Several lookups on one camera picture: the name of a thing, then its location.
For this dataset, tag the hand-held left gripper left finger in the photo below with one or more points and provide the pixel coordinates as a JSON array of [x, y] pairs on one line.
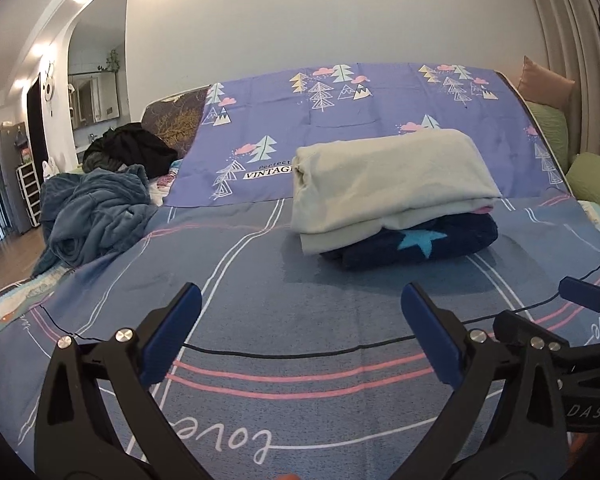
[[172, 335]]

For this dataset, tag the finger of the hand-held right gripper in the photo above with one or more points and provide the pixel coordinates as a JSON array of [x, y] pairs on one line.
[[512, 327], [582, 292]]

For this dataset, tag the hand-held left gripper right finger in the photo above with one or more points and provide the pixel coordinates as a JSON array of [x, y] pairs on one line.
[[430, 335]]

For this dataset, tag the white cream towel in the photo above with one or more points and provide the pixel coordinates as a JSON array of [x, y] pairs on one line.
[[390, 180]]

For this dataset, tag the black clothes heap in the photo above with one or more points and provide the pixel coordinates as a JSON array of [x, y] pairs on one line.
[[130, 145]]

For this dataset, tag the navy star-print folded garment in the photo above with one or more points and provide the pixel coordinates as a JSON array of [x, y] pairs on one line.
[[430, 245]]

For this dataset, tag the green pillow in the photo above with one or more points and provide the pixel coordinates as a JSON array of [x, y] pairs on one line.
[[550, 135], [597, 185]]

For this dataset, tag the pink folded garment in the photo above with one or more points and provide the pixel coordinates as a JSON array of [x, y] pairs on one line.
[[484, 209]]

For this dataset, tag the blue striped bed sheet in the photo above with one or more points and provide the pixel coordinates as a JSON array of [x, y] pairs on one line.
[[305, 310]]

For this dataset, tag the teal fleece blanket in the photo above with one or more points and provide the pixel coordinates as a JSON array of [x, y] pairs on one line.
[[95, 210]]

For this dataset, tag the pink patterned cloth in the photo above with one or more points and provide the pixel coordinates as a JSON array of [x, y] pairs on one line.
[[162, 185]]

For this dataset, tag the white shelf rack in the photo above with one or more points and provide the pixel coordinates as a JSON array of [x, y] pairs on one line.
[[29, 200]]

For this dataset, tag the peach pillow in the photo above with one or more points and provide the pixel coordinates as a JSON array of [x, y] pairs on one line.
[[542, 85]]

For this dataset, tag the dark branch-print pillow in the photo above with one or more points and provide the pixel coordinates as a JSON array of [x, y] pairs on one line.
[[180, 115]]

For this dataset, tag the grey cabinet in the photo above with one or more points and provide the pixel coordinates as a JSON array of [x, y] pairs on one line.
[[7, 175]]

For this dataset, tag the purple tree-print sheet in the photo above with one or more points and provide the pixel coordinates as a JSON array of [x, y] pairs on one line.
[[380, 100]]

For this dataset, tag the beige curtain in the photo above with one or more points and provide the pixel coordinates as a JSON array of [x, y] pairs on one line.
[[580, 35]]

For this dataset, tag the green hanging plant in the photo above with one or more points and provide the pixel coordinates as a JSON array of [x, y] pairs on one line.
[[112, 60]]

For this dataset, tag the wall mirror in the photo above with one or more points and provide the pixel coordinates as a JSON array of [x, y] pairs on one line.
[[95, 100]]

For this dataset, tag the deer wall clock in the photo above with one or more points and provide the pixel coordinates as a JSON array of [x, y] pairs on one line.
[[49, 90]]

